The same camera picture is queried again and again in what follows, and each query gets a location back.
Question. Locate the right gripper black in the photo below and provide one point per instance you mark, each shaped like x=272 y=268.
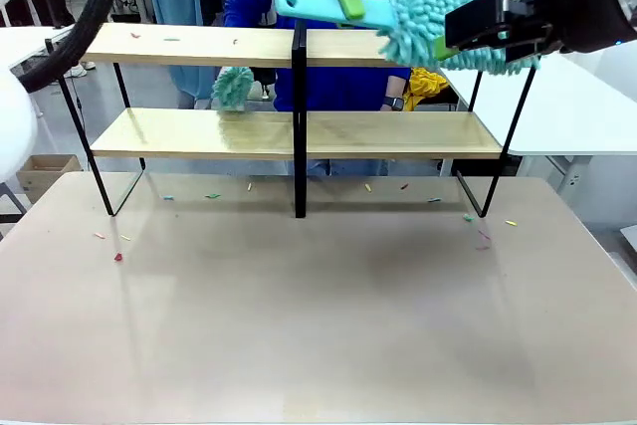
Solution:
x=587 y=2

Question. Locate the teal chenille duster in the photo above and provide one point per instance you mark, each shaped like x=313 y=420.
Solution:
x=318 y=7
x=233 y=86

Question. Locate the person's left forearm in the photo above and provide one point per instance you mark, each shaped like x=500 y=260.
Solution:
x=393 y=86

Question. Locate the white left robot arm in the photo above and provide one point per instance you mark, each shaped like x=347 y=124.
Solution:
x=15 y=126

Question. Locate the person in blue sweater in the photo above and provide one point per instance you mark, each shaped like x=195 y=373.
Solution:
x=323 y=76

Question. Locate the yellow cloth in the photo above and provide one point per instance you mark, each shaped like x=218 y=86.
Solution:
x=423 y=86

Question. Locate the large white table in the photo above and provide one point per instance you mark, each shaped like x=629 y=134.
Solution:
x=572 y=111

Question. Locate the black wrist watch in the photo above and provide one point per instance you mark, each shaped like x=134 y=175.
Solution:
x=396 y=103

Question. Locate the background person dark trousers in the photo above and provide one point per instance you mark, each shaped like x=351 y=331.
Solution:
x=55 y=2

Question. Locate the white side table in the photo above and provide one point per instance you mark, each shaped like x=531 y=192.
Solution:
x=20 y=44

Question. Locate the cardboard box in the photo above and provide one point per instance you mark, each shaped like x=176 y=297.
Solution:
x=47 y=178

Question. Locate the black metal stand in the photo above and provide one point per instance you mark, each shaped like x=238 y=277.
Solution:
x=10 y=206

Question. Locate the two-tier wooden shelf black frame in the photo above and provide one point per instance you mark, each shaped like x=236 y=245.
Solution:
x=209 y=139

